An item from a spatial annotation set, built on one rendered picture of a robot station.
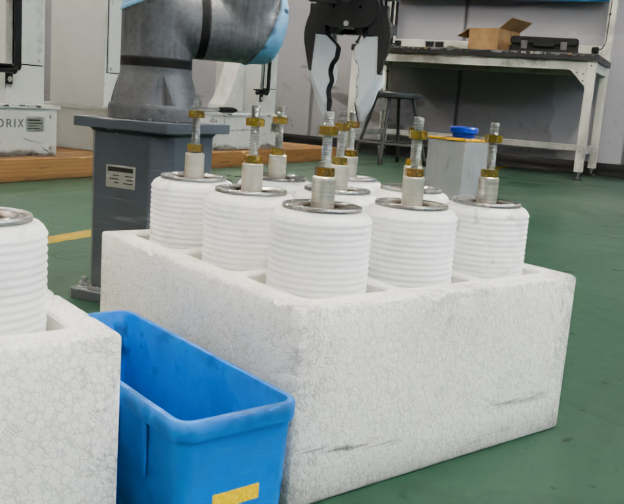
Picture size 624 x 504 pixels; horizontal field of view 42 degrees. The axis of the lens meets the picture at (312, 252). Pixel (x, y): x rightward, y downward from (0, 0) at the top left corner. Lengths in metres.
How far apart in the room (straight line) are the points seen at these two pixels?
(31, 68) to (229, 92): 1.57
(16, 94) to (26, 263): 2.64
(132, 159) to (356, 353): 0.69
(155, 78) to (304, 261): 0.67
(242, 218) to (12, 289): 0.30
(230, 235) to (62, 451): 0.31
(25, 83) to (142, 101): 1.94
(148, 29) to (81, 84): 2.31
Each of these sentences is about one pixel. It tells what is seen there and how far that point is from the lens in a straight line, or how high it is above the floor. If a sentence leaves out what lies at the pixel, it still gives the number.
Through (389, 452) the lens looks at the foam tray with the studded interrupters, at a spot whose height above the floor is 0.03.
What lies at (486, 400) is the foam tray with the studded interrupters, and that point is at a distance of 0.88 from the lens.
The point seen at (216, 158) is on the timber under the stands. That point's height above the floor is 0.05.
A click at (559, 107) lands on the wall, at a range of 6.05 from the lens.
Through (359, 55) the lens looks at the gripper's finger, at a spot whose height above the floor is 0.40.
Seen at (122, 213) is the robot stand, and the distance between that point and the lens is 1.34.
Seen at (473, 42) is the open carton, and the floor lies 0.83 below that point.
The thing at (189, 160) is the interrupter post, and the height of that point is 0.27.
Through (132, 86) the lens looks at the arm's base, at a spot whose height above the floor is 0.35.
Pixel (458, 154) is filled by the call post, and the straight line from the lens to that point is 1.14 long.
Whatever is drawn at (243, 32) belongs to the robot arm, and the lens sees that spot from 1.37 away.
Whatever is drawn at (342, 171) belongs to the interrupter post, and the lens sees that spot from 0.91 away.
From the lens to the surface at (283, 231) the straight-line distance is 0.73.
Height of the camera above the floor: 0.35
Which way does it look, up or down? 10 degrees down
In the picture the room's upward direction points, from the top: 4 degrees clockwise
